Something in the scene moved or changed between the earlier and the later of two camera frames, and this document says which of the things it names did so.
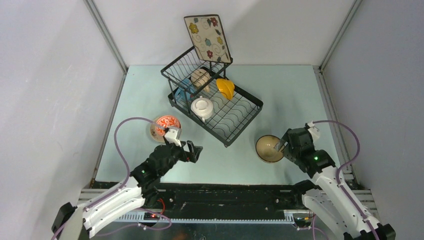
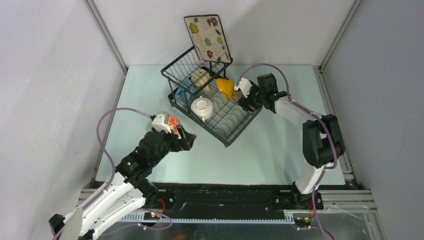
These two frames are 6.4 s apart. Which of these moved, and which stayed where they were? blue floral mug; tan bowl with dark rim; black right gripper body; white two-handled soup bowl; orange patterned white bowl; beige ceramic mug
Moved: tan bowl with dark rim; black right gripper body
Stayed: beige ceramic mug; blue floral mug; white two-handled soup bowl; orange patterned white bowl
